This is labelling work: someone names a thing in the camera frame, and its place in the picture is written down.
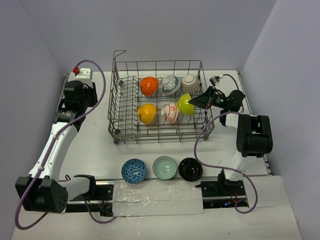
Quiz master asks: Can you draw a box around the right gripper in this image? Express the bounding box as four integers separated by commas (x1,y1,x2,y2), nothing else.
189,86,230,110

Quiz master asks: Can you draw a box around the lime green bowl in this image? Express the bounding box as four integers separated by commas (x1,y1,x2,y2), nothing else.
177,93,195,116

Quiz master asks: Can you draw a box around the grey patterned bowl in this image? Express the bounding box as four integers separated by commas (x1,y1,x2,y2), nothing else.
181,74,200,95

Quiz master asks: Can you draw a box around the orange white patterned bowl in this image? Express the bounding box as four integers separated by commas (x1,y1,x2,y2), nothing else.
161,102,179,124

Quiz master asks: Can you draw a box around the blue floral bowl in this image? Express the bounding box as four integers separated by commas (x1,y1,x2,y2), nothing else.
161,75,181,95

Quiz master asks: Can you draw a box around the grey wire dish rack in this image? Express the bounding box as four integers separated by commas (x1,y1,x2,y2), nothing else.
107,50,213,144

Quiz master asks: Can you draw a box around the orange bowl white inside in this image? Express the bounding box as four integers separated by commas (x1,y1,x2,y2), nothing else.
140,76,159,96

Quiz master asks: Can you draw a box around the yellow-orange bowl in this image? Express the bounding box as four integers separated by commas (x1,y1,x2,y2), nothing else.
137,103,157,125

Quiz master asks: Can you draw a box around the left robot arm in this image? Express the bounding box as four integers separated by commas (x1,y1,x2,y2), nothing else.
15,80,98,214

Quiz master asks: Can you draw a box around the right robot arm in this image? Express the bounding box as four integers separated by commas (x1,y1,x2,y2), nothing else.
188,86,273,196

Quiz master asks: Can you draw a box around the black glossy bowl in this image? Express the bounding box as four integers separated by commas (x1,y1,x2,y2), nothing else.
178,157,203,182

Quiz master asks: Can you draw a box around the light teal bowl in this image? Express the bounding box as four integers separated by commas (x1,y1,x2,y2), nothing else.
152,156,178,180

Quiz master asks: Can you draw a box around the blue triangle pattern bowl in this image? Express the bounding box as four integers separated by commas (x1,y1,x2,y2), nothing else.
121,158,148,184

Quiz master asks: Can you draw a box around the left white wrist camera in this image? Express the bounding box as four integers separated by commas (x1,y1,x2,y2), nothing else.
72,66,93,88

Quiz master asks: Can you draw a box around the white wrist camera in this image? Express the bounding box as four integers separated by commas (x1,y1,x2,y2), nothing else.
72,66,93,88
209,74,224,88

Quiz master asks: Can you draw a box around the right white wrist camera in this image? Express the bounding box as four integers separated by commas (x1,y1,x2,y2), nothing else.
209,74,224,88

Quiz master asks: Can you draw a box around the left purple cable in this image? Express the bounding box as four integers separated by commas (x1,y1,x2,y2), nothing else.
14,59,118,230

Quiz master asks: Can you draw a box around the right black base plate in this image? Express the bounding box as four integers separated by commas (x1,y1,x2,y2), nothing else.
195,180,249,209

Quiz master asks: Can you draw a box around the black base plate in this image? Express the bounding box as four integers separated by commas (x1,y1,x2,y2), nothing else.
65,181,114,217
195,180,249,209

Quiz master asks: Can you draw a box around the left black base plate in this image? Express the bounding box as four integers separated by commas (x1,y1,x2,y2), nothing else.
65,181,114,217

